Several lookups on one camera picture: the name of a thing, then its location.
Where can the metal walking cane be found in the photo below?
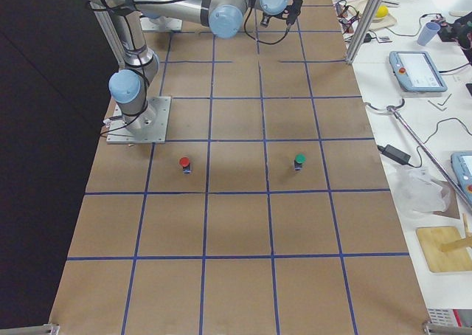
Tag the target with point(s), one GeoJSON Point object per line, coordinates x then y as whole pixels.
{"type": "Point", "coordinates": [394, 111]}

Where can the blue teach pendant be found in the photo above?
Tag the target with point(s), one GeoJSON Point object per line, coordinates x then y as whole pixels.
{"type": "Point", "coordinates": [461, 165]}
{"type": "Point", "coordinates": [415, 71]}

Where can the aluminium frame post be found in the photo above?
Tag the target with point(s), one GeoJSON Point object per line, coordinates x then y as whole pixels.
{"type": "Point", "coordinates": [363, 26]}

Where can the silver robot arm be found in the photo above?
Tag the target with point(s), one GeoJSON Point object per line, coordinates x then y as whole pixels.
{"type": "Point", "coordinates": [156, 20]}
{"type": "Point", "coordinates": [121, 23]}

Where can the green push button switch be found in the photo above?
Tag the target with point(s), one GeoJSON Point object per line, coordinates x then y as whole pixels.
{"type": "Point", "coordinates": [299, 161]}

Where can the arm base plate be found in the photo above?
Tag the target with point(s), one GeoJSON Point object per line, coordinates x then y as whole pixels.
{"type": "Point", "coordinates": [149, 127]}
{"type": "Point", "coordinates": [161, 24]}

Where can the clear plastic bag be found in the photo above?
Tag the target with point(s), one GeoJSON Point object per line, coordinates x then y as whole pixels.
{"type": "Point", "coordinates": [417, 193]}

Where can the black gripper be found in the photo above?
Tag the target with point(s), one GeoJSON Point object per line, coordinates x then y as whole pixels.
{"type": "Point", "coordinates": [266, 17]}

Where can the red push button switch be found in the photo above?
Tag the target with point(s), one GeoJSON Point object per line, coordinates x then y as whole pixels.
{"type": "Point", "coordinates": [185, 164]}

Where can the yellow lemon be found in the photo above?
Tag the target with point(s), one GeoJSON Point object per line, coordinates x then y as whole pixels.
{"type": "Point", "coordinates": [382, 12]}

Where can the black power adapter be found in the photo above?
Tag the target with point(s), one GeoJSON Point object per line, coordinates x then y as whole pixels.
{"type": "Point", "coordinates": [394, 154]}

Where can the blue plastic cup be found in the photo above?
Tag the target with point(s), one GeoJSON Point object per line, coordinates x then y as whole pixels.
{"type": "Point", "coordinates": [428, 32]}

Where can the wooden cutting board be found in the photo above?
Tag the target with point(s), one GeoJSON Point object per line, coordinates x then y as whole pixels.
{"type": "Point", "coordinates": [444, 249]}

